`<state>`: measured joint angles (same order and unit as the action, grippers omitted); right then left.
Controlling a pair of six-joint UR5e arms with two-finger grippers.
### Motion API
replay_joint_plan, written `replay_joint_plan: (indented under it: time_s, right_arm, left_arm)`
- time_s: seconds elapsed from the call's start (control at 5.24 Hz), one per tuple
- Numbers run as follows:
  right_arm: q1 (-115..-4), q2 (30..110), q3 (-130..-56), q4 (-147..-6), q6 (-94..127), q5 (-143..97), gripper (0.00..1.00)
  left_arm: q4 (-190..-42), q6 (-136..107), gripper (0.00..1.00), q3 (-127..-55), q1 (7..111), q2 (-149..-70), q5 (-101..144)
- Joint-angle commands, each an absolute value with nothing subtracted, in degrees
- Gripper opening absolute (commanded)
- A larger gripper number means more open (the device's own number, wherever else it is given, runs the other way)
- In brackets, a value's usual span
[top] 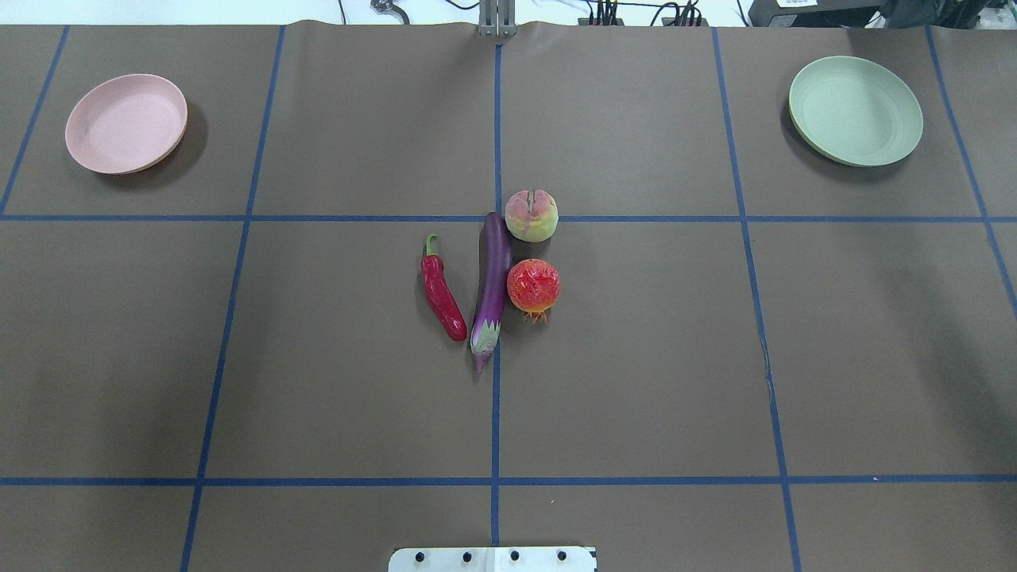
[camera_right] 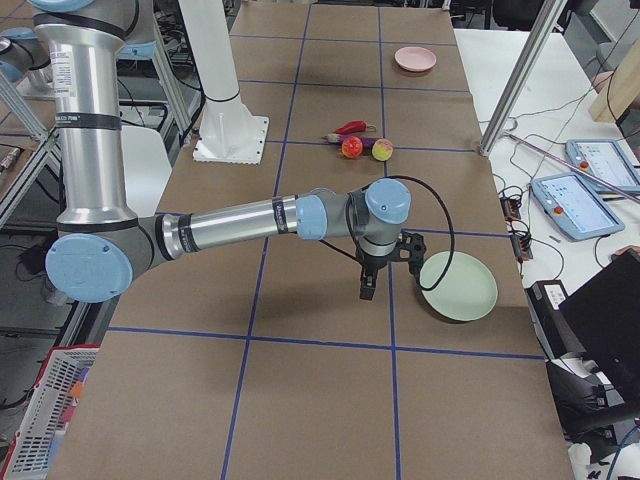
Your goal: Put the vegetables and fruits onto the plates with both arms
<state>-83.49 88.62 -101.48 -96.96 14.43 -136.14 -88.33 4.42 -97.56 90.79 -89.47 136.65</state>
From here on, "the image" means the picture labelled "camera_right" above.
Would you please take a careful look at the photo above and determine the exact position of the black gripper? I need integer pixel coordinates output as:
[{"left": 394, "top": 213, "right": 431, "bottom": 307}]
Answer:
[{"left": 357, "top": 236, "right": 397, "bottom": 300}]

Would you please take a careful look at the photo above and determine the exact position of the red chili pepper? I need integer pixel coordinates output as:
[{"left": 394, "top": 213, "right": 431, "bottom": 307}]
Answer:
[{"left": 335, "top": 120, "right": 377, "bottom": 135}]

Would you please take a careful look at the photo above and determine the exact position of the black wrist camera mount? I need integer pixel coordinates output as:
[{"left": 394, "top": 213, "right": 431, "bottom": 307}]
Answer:
[{"left": 390, "top": 231, "right": 426, "bottom": 279}]

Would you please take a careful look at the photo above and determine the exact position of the teach pendant tablet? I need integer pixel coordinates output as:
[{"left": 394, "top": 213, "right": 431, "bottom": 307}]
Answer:
[
  {"left": 565, "top": 139, "right": 639, "bottom": 193},
  {"left": 531, "top": 173, "right": 625, "bottom": 241}
]

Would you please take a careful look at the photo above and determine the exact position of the purple eggplant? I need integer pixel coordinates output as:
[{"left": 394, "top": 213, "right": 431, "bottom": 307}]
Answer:
[{"left": 322, "top": 133, "right": 378, "bottom": 150}]

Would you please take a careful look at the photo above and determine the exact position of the light green plate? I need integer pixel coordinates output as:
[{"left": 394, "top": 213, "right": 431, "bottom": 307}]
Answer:
[{"left": 422, "top": 252, "right": 498, "bottom": 322}]

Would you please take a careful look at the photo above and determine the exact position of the far teach pendant tablet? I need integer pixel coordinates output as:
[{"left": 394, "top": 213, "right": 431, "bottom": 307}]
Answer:
[{"left": 565, "top": 139, "right": 639, "bottom": 193}]

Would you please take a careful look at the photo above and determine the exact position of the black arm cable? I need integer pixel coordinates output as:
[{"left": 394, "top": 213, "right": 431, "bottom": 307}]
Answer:
[{"left": 319, "top": 174, "right": 456, "bottom": 291}]

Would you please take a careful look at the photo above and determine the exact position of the near teach pendant tablet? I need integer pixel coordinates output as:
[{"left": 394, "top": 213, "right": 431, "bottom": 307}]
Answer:
[{"left": 531, "top": 173, "right": 625, "bottom": 241}]

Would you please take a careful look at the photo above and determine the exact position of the pink plate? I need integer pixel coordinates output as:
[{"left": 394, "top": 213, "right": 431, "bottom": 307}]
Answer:
[{"left": 394, "top": 46, "right": 437, "bottom": 73}]

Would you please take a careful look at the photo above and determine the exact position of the yellow pink peach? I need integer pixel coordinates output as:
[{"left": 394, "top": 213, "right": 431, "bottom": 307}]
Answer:
[{"left": 371, "top": 138, "right": 394, "bottom": 162}]

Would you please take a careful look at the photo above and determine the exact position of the white central pedestal column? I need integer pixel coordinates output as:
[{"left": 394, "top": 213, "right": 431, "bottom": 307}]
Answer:
[{"left": 179, "top": 0, "right": 269, "bottom": 165}]

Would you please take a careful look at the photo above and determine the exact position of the aluminium frame post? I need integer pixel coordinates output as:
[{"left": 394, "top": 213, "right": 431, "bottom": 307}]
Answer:
[{"left": 479, "top": 0, "right": 567, "bottom": 157}]

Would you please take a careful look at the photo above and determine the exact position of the white plastic basket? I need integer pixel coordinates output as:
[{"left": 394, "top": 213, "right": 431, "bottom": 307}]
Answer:
[{"left": 1, "top": 344, "right": 99, "bottom": 479}]

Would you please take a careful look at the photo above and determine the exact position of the red orange round fruit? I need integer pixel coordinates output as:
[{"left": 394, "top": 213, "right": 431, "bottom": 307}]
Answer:
[{"left": 340, "top": 136, "right": 364, "bottom": 159}]

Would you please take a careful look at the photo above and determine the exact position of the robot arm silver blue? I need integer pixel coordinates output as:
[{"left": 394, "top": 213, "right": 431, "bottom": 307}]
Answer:
[
  {"left": 1, "top": 27, "right": 52, "bottom": 90},
  {"left": 32, "top": 1, "right": 425, "bottom": 303}
]

